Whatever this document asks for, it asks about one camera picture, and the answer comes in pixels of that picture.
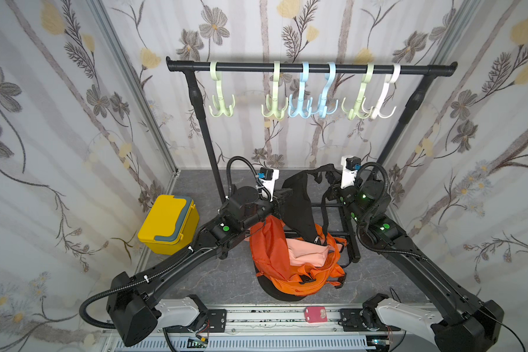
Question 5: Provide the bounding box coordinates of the bright orange sling bag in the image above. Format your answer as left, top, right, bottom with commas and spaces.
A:
271, 224, 347, 296

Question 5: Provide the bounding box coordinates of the black clothes rack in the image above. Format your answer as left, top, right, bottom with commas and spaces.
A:
167, 59, 458, 263

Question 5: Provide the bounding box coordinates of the green hook far left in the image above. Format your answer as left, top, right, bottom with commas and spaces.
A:
208, 61, 236, 117

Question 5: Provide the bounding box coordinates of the yellow lidded box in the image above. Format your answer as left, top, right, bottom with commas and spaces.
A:
138, 195, 199, 255

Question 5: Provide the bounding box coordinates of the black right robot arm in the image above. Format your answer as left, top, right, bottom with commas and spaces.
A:
325, 185, 505, 351

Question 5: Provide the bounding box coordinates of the pink sling bag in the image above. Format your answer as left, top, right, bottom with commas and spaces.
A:
286, 238, 333, 267

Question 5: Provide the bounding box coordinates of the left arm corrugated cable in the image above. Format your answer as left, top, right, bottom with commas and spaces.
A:
78, 155, 274, 330

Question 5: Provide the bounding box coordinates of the dark orange backpack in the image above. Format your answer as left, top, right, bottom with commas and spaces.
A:
249, 216, 291, 281

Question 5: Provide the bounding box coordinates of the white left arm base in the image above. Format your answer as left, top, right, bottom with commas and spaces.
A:
155, 295, 207, 329

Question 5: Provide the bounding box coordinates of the green hook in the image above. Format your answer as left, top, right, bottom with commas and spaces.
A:
208, 61, 236, 117
342, 63, 374, 120
261, 61, 287, 121

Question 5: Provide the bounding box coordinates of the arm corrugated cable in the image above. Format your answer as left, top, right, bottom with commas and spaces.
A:
353, 161, 428, 261
78, 155, 274, 330

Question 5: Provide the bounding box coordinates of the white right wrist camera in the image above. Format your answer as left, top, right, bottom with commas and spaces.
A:
340, 155, 362, 189

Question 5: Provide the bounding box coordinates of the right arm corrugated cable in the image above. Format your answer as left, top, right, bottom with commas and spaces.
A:
353, 161, 428, 261

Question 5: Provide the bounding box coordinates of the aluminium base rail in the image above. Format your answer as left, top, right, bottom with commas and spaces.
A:
94, 304, 437, 351

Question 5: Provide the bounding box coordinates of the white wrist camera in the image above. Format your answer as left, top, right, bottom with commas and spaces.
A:
340, 155, 362, 189
258, 167, 280, 200

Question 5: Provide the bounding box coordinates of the pink tag on rail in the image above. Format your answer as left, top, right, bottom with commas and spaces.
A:
304, 306, 328, 324

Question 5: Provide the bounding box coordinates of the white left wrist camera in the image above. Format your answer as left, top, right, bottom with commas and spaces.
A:
258, 167, 280, 200

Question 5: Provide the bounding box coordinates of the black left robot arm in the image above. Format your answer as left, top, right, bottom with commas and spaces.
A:
106, 186, 293, 347

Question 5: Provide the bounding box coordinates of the blue hook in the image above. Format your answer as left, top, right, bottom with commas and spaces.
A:
287, 62, 312, 119
312, 62, 339, 119

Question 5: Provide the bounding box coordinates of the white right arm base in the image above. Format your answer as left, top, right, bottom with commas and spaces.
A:
362, 293, 443, 344

